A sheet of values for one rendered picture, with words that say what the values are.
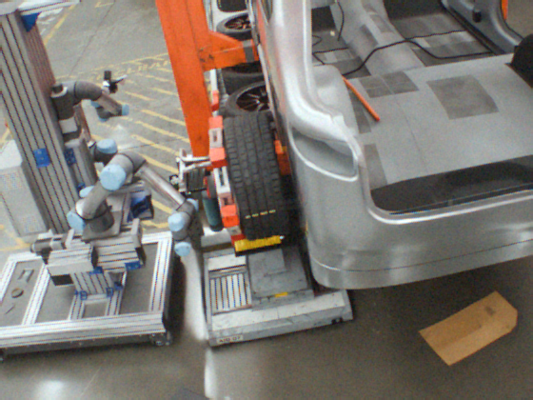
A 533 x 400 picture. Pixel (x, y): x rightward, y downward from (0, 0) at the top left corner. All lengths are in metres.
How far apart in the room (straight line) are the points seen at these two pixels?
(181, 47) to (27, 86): 0.91
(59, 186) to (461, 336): 2.37
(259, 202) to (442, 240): 1.02
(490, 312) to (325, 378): 1.03
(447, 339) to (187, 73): 2.08
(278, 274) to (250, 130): 0.94
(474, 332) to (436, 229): 1.24
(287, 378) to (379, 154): 1.28
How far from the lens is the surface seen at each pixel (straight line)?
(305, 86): 2.52
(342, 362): 3.61
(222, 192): 3.27
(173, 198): 3.18
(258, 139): 3.27
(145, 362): 3.89
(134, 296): 4.01
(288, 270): 3.85
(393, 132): 3.46
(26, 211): 3.77
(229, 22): 7.17
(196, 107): 3.86
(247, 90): 5.36
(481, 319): 3.78
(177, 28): 3.67
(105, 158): 3.88
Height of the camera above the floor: 2.73
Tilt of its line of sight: 35 degrees down
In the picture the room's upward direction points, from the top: 12 degrees counter-clockwise
